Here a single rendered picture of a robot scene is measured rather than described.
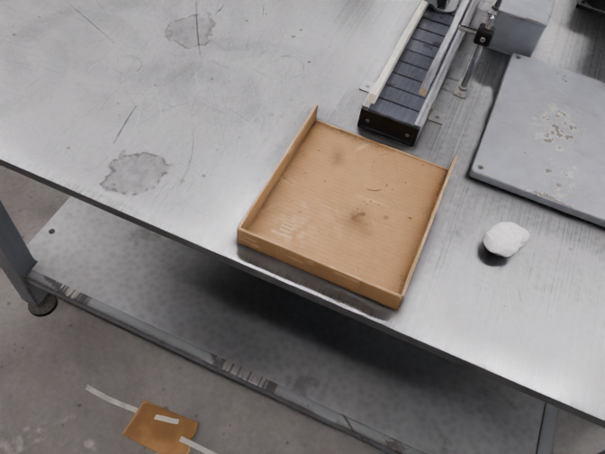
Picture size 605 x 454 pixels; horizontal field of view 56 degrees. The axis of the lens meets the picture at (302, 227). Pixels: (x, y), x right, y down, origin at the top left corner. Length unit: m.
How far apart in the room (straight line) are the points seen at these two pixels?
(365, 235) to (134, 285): 0.82
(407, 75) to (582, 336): 0.54
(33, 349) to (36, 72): 0.87
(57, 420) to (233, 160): 0.97
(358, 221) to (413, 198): 0.11
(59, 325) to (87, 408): 0.27
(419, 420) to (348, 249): 0.67
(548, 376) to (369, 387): 0.65
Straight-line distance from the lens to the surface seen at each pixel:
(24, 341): 1.82
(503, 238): 0.93
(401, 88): 1.08
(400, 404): 1.46
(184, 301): 1.53
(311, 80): 1.14
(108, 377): 1.71
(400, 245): 0.91
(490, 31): 1.11
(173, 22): 1.26
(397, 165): 1.01
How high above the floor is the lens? 1.57
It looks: 55 degrees down
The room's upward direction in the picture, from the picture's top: 9 degrees clockwise
